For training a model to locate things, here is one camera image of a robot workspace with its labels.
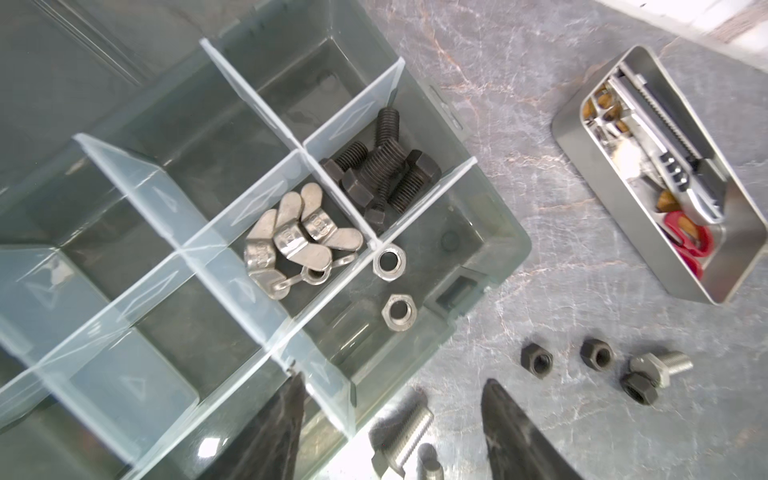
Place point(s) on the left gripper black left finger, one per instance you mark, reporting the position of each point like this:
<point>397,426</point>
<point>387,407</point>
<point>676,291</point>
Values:
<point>268,445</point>

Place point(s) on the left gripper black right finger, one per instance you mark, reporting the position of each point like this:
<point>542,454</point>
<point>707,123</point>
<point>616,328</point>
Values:
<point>516,447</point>

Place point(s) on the black socket screw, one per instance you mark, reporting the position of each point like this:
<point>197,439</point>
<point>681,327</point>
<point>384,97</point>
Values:
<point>387,127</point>

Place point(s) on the black hex nut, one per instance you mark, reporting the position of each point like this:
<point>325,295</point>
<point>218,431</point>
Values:
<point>536,360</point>
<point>596,354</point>
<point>639,388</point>

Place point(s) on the silver hex bolt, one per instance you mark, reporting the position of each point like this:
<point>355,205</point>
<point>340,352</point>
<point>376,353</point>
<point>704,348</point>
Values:
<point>389,461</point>
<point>428,465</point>
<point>659,369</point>

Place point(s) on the silver hex nut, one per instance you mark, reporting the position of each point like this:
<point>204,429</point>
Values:
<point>399,312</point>

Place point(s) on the silver flange nut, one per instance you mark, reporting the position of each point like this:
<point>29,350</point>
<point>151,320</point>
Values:
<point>390,264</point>

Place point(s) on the green compartment organizer box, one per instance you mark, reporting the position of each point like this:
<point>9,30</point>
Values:
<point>140,143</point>

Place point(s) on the black hex bolt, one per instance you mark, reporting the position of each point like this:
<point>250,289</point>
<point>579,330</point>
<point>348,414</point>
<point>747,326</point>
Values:
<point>422,170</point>
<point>349,159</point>
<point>361,185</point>

